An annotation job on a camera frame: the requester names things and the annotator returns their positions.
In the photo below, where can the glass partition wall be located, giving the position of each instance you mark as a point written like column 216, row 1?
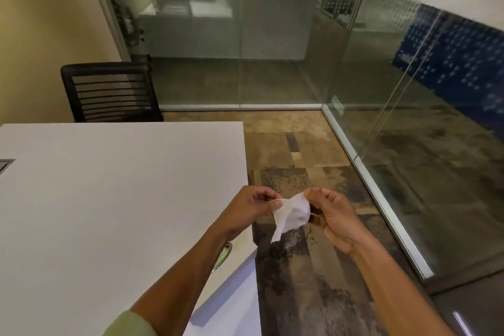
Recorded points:
column 315, row 72

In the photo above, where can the white counter desk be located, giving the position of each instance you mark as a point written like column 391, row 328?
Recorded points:
column 189, row 28

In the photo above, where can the white tissue paper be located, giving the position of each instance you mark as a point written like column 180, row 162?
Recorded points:
column 292, row 214

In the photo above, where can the person's left hand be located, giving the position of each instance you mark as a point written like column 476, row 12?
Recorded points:
column 246, row 205

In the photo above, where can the person's right forearm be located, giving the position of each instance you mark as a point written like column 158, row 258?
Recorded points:
column 393, row 292

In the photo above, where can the person's left forearm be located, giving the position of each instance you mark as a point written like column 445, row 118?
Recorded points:
column 185, row 276

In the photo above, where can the person's left thumb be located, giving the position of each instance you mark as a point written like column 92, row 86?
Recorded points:
column 271, row 201

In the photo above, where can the white table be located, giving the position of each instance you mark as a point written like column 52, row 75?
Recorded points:
column 118, row 225

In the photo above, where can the potted green plant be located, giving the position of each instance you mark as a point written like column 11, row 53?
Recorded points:
column 128, row 24

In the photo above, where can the black slatted office chair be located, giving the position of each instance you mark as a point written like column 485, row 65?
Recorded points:
column 112, row 91

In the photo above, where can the green glasses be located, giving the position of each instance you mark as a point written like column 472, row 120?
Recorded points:
column 221, row 256

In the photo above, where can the person's right thumb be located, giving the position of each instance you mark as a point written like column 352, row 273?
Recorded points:
column 315, row 209

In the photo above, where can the person's right hand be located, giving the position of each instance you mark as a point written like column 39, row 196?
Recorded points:
column 338, row 218

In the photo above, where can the blue dotted wall panel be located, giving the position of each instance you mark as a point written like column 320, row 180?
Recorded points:
column 456, row 56

